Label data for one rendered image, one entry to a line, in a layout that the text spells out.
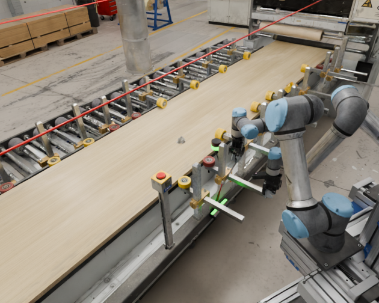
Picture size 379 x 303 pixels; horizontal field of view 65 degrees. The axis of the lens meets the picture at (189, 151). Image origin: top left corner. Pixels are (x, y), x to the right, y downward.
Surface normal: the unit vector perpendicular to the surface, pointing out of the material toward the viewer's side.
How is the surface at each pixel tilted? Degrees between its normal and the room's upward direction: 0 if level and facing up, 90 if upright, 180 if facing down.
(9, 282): 0
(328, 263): 0
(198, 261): 0
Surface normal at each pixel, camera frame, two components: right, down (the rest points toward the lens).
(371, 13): -0.63, 0.48
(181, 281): -0.04, -0.80
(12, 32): 0.85, 0.30
